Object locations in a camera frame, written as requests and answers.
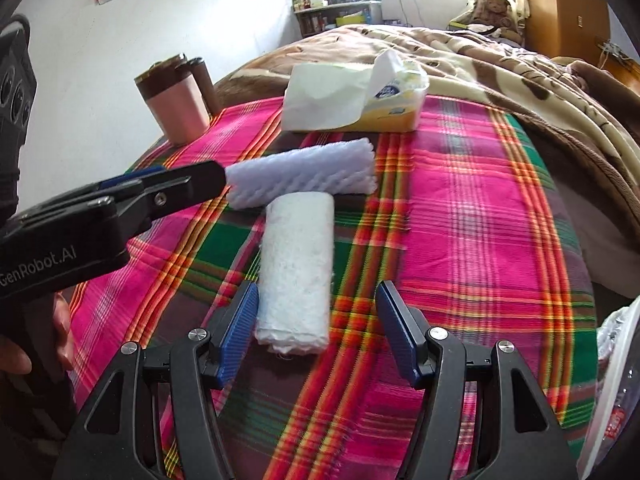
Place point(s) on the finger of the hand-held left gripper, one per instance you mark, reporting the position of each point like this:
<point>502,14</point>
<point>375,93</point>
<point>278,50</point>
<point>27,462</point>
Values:
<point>130,177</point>
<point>185,187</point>

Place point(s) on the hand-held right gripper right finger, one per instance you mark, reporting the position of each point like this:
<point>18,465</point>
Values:
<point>400,335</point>

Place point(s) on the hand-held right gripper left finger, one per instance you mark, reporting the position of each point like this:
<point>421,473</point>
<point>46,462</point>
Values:
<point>240,332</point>

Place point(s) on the white paper towel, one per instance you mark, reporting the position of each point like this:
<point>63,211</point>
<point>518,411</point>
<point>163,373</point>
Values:
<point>295,270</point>

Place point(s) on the lilac waffle towel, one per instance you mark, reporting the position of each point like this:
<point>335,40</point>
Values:
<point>310,170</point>

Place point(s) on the white bin with plastic liner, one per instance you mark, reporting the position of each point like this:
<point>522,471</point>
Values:
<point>617,360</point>

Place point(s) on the person's left forearm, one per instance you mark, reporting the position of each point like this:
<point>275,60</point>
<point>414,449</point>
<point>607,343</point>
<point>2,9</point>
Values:
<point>35,430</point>

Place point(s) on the person's left hand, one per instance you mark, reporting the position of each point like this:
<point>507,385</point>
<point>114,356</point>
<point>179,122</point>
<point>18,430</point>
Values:
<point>65,335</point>

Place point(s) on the pink tumbler with brown lid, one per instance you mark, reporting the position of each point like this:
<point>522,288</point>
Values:
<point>175,105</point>

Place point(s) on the pink green plaid bed sheet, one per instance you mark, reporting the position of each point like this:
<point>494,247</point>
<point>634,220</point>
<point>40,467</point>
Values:
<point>475,240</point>

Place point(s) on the yellow tissue pack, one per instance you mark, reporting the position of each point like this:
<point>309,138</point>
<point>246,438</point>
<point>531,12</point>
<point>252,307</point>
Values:
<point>350,95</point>

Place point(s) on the white shelf unit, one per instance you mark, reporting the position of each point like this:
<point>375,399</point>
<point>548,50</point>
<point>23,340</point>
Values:
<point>340,17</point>

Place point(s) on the brown patterned blanket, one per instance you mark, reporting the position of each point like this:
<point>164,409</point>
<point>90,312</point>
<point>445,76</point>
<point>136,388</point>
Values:
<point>550,100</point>

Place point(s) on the yellow green box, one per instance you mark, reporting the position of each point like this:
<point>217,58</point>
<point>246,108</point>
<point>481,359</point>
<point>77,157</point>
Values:
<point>465,25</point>

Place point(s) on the brown teddy bear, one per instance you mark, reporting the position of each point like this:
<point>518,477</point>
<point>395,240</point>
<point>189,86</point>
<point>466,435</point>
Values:
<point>495,12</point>

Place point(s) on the small items on headboard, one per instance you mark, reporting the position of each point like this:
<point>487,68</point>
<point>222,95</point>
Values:
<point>610,50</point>

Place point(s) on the wooden wardrobe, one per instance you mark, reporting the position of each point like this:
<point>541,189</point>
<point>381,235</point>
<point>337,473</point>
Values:
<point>565,5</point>

